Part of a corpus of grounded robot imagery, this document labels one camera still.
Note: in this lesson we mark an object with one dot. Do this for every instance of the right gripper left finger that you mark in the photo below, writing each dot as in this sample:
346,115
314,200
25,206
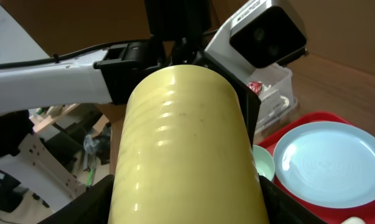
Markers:
91,207

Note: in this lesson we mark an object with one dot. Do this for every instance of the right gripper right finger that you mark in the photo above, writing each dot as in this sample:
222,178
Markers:
283,209

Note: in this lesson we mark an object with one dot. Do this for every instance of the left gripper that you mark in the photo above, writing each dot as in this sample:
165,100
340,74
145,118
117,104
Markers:
185,51

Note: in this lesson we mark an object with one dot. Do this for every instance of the green bowl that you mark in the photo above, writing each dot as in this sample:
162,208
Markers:
264,162

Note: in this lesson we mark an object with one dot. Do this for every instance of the red snack wrapper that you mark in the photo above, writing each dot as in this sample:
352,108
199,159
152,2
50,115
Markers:
255,86

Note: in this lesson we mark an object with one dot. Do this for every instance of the yellow plastic cup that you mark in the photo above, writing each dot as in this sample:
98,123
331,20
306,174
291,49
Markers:
185,154

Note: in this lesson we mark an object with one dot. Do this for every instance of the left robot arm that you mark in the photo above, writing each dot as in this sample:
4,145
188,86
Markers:
50,87

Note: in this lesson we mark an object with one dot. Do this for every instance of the light blue plate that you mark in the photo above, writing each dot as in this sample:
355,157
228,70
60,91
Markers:
328,164

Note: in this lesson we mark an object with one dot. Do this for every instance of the white plastic spoon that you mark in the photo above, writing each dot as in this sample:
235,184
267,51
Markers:
354,220

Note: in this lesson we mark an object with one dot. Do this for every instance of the clear plastic bin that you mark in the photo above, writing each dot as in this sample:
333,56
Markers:
272,77

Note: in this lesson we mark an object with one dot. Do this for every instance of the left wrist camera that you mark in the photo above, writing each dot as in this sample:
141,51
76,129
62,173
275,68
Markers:
259,34

